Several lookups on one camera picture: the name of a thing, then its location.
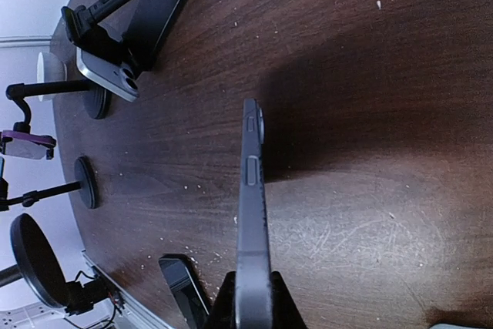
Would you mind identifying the black phone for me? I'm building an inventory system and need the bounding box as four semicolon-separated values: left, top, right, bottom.
159;253;211;328
76;47;139;102

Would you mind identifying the tall black phone stand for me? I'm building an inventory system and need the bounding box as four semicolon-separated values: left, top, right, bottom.
1;156;99;212

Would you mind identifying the white-edged phone leaning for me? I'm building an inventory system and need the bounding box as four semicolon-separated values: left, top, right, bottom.
123;0;188;71

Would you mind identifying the right aluminium frame post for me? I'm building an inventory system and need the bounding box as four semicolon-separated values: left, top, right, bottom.
0;35;52;49

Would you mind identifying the black folding phone stand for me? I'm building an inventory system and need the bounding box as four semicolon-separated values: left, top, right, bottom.
62;0;131;46

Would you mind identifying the short round black stand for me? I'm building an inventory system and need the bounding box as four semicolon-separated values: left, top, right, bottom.
83;85;112;120

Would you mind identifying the white bowl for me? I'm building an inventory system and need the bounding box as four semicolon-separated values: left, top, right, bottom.
37;52;67;83

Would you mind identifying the silver phone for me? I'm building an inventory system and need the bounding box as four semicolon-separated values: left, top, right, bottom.
234;99;273;328

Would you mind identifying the blue phone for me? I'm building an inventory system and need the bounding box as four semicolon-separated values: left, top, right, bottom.
1;130;57;160

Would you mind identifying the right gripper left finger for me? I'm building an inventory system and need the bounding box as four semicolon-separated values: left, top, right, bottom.
203;271;236;329

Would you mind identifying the black phone on round stand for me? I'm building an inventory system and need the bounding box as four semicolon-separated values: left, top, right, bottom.
76;47;139;102

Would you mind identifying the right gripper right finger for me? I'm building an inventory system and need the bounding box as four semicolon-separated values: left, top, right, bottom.
270;271;307;329

